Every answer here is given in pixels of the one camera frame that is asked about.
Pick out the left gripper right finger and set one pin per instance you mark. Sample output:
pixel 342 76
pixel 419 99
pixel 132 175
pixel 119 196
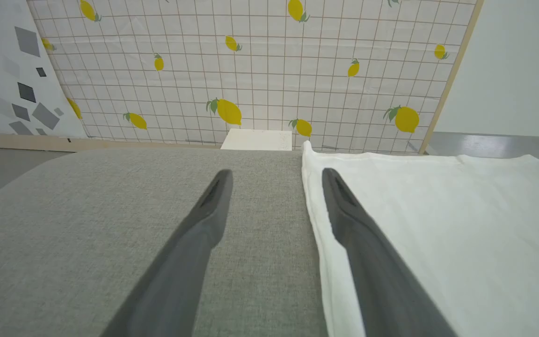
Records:
pixel 372 271

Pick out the grey fabric surface cover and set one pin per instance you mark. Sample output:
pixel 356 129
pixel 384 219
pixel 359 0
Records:
pixel 87 224

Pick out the white long-sleeve garment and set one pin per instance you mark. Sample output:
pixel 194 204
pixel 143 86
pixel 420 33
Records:
pixel 438 234

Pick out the white box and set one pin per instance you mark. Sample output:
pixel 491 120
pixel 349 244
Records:
pixel 258 139

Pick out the lemon print grid partition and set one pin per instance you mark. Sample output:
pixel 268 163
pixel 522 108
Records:
pixel 269 75

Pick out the grey geometric print partition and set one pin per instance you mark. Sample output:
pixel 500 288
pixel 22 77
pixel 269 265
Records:
pixel 3 70

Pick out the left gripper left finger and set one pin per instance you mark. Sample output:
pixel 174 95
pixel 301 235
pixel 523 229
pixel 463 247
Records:
pixel 190 252

